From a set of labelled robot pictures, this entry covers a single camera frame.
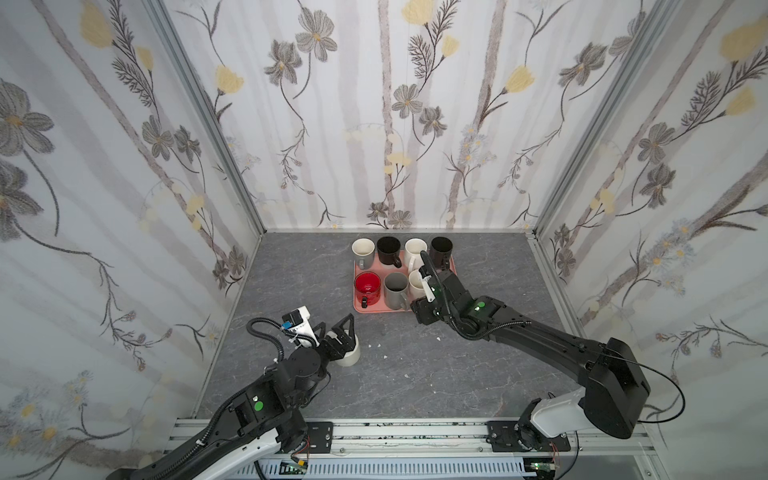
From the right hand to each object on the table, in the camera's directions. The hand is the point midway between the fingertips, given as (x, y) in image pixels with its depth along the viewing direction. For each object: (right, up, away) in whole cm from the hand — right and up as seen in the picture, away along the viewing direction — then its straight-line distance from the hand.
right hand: (415, 294), depth 81 cm
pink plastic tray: (-10, +5, +25) cm, 27 cm away
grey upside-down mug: (-5, 0, +9) cm, 11 cm away
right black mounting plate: (+22, -35, -8) cm, 42 cm away
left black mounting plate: (-25, -35, -8) cm, 43 cm away
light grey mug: (-17, +13, +24) cm, 32 cm away
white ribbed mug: (+1, +12, +22) cm, 25 cm away
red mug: (-15, +1, +19) cm, 24 cm away
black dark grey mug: (+11, +13, +24) cm, 29 cm away
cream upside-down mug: (-19, -20, +7) cm, 29 cm away
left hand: (-19, -4, -11) cm, 22 cm away
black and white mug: (-8, +13, +22) cm, 26 cm away
